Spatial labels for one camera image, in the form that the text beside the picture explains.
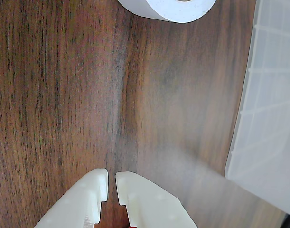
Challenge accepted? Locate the clear plastic storage box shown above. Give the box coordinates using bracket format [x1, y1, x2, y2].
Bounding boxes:
[224, 0, 290, 218]

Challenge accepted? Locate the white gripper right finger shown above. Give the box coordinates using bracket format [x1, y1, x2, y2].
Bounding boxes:
[115, 171, 199, 228]

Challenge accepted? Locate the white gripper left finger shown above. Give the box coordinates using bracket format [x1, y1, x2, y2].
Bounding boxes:
[33, 168, 109, 228]

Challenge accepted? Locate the white tape roll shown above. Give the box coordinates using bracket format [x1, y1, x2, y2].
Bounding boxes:
[116, 0, 217, 24]

